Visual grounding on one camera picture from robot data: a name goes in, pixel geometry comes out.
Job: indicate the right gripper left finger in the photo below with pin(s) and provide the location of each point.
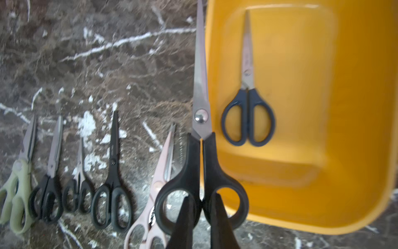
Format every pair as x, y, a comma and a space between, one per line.
182, 236

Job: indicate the small black handled scissors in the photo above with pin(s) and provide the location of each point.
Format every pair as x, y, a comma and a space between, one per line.
77, 188

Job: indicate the black handled steel scissors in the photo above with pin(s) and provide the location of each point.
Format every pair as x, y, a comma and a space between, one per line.
45, 201

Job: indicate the blue handled scissors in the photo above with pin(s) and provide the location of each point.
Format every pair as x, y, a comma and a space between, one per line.
247, 98

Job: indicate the black handled medium scissors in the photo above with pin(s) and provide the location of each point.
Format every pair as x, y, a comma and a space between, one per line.
201, 176

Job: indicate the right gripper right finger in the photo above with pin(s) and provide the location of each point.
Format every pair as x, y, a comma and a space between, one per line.
222, 236

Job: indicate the all black scissors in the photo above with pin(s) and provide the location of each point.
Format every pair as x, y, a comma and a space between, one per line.
112, 188

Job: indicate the pink kitchen scissors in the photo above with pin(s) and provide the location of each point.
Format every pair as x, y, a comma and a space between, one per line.
161, 176

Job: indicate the cream green handled scissors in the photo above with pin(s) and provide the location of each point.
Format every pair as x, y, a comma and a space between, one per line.
17, 189

